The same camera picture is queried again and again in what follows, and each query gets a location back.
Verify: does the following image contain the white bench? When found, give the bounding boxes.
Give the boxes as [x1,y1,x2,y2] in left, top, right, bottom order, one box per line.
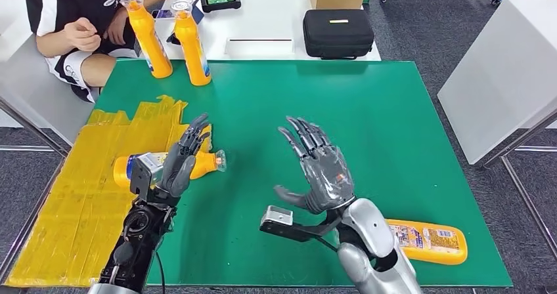
[0,0,95,147]

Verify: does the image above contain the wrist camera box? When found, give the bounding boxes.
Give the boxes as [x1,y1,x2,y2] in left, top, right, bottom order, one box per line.
[129,152,166,202]
[259,205,342,243]

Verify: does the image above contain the green table mat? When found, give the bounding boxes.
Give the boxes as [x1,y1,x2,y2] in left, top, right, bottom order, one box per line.
[93,60,514,287]

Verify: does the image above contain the blue tablet cover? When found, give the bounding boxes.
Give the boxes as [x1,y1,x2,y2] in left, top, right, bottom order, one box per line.
[166,5,206,46]

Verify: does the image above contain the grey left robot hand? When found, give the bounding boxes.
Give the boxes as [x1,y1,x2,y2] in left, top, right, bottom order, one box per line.
[157,114,213,198]

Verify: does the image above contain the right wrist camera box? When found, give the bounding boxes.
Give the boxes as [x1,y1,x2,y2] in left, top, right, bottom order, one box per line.
[259,205,342,243]

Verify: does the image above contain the large white table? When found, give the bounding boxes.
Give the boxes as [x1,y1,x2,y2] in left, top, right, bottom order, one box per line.
[437,0,557,166]

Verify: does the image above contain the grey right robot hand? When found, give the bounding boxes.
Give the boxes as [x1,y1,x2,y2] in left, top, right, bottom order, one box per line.
[274,116,355,215]

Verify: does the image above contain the black zippered case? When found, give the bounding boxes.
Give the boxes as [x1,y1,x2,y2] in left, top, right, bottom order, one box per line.
[302,8,375,61]

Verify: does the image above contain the orange bottle with clear cap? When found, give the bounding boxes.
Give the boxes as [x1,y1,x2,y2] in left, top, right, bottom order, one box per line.
[170,1,213,87]
[113,149,227,188]
[120,0,174,80]
[385,219,468,266]

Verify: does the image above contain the person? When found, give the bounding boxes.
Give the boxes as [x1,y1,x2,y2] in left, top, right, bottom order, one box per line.
[24,0,176,104]

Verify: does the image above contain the metal table frame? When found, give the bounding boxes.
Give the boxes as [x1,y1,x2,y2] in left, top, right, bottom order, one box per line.
[0,98,68,280]
[480,107,557,261]

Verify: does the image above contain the yellow taped cardboard sheet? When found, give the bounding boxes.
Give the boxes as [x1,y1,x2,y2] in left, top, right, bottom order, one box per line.
[5,94,213,289]

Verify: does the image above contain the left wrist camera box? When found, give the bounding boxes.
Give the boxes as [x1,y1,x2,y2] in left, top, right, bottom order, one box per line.
[129,152,166,202]

